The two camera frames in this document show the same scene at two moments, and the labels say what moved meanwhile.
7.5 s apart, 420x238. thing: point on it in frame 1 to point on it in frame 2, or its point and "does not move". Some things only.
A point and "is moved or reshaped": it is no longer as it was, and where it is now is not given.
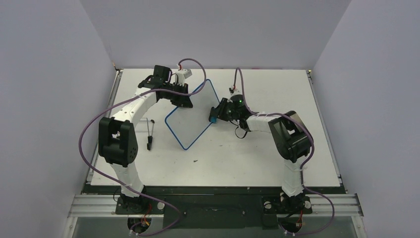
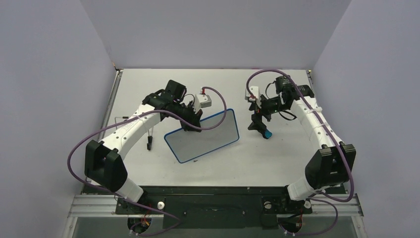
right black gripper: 218,111 to 258,115
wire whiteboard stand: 150,138 does not move
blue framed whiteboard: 187,124 is moved or reshaped
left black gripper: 184,101 to 194,118
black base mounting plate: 221,207 does not move
